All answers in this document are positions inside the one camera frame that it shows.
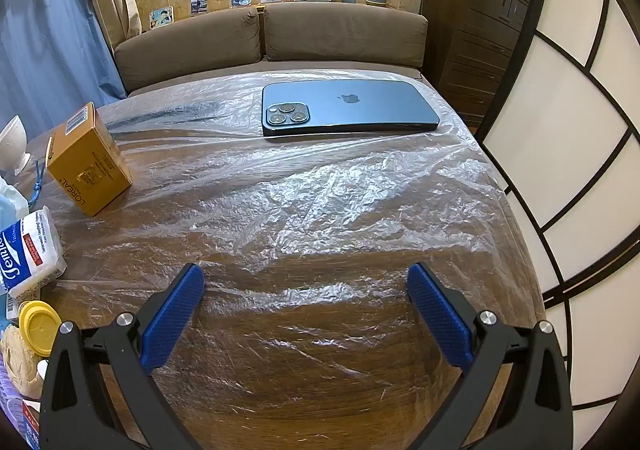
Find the white bowl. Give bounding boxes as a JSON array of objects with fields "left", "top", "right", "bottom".
[{"left": 0, "top": 114, "right": 32, "bottom": 176}]

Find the brown cardboard box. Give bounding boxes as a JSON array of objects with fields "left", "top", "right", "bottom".
[{"left": 45, "top": 102, "right": 133, "bottom": 218}]

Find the beige paper ball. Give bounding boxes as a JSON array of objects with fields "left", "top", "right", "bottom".
[{"left": 0, "top": 325, "right": 48, "bottom": 398}]

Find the clear plastic table cover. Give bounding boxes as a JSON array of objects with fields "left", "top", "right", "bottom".
[{"left": 25, "top": 69, "right": 546, "bottom": 450}]

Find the blue curtain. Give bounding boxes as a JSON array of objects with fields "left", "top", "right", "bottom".
[{"left": 0, "top": 0, "right": 126, "bottom": 126}]

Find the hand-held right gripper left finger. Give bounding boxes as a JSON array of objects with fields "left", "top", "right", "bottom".
[{"left": 39, "top": 263, "right": 206, "bottom": 450}]

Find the dark wooden dresser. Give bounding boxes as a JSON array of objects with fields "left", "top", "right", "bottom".
[{"left": 422, "top": 0, "right": 532, "bottom": 126}]

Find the blue smartphone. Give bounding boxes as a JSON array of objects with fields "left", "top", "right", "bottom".
[{"left": 261, "top": 79, "right": 441, "bottom": 137}]

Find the yellow lidded container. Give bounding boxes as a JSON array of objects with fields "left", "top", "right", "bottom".
[{"left": 19, "top": 301, "right": 63, "bottom": 358}]

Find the white paper screen door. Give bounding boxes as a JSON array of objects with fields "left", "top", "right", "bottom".
[{"left": 475, "top": 0, "right": 640, "bottom": 411}]

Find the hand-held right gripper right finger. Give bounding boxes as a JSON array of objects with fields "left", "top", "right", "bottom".
[{"left": 406, "top": 261, "right": 573, "bottom": 450}]

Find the blue and white tissue pack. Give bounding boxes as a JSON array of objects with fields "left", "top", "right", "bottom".
[{"left": 0, "top": 205, "right": 68, "bottom": 301}]

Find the blue cord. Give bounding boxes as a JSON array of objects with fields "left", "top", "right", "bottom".
[{"left": 30, "top": 157, "right": 48, "bottom": 206}]

